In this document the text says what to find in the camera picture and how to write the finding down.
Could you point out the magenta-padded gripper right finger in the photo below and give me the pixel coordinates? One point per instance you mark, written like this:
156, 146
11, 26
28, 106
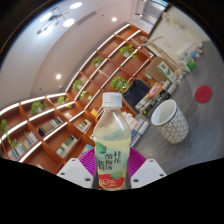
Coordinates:
148, 171

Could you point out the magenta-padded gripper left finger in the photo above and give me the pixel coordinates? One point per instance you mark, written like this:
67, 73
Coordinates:
75, 171

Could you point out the clear yellow drink bottle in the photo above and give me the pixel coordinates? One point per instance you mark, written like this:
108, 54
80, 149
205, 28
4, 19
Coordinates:
111, 140

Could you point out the brown wooden shelf unit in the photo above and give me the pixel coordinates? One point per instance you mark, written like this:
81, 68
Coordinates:
50, 133

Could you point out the white patterned cup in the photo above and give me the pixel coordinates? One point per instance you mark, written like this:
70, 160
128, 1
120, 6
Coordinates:
173, 126

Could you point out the stack of dark books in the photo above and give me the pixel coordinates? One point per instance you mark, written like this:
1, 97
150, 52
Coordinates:
153, 98

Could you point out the dark office chair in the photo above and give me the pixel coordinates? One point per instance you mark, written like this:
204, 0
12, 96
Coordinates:
136, 93

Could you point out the flat round red coaster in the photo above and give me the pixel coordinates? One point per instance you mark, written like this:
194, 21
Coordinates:
203, 94

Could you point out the round recessed ceiling light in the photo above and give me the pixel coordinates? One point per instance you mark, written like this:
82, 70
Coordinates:
58, 76
114, 19

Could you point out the green and white carton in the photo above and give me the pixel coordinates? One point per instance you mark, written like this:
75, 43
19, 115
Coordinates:
166, 71

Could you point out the green and white box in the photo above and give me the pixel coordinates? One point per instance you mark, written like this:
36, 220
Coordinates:
191, 64

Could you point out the wooden artist mannequin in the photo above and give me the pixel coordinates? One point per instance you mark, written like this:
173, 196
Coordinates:
160, 50

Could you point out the white tissue pack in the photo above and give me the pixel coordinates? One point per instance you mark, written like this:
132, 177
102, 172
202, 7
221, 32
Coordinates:
186, 52

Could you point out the white vase with flowers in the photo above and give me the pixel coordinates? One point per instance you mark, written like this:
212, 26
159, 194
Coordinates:
175, 21

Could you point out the branched ceiling lamp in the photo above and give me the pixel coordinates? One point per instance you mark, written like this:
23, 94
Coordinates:
55, 18

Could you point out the grey curtain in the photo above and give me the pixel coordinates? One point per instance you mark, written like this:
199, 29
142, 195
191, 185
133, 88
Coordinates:
155, 11

